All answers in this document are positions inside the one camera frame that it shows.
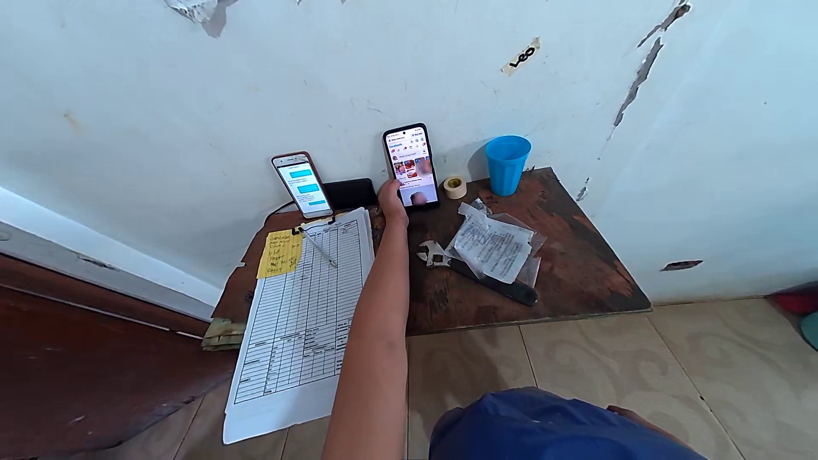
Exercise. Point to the person's left hand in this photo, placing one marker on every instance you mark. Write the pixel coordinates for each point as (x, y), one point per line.
(392, 203)

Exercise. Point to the person's left thumb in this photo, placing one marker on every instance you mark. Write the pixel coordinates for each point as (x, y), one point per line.
(393, 186)

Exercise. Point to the black smartphone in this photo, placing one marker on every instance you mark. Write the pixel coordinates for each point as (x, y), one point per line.
(412, 160)

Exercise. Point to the person's left forearm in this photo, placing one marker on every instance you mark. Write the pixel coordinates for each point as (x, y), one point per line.
(377, 332)

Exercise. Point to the black rectangular box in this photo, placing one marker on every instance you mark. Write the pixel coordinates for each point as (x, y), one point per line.
(351, 193)

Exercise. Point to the roll of cream tape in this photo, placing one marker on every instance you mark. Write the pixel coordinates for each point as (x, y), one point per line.
(454, 188)

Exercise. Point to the white smartphone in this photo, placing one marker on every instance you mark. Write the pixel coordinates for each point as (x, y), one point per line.
(303, 185)

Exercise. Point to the white pen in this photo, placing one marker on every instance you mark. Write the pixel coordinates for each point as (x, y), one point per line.
(319, 248)

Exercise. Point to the black metal clip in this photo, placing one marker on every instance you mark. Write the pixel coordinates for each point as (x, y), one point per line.
(298, 230)

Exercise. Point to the blue plastic cup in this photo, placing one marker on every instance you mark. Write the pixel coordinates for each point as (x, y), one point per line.
(505, 169)

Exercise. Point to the white printed paper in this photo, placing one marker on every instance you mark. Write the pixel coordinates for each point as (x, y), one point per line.
(495, 246)

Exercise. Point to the yellow handwritten note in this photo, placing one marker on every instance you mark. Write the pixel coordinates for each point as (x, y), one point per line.
(278, 253)

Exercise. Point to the clear plastic bag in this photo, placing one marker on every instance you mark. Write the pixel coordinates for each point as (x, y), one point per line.
(534, 259)

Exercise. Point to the tape label, black lettering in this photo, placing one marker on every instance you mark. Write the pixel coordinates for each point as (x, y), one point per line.
(521, 57)

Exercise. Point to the brown wooden table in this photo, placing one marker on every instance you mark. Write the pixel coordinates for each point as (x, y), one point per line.
(575, 255)

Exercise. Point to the stack of white form sheets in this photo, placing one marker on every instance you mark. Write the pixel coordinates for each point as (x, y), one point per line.
(281, 358)

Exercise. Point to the folded yellowish bundle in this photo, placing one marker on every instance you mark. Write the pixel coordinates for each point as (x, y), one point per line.
(222, 335)

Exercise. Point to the person's legs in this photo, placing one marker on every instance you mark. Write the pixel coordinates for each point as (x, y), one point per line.
(549, 428)

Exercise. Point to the reddish brown wooden door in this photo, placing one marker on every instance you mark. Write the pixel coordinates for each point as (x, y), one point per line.
(96, 364)

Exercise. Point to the red object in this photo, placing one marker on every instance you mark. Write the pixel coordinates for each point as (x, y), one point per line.
(794, 301)

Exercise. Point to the teal round object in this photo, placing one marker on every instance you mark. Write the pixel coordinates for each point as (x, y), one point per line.
(811, 328)

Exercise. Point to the white door frame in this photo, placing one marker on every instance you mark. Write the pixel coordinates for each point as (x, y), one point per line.
(108, 262)

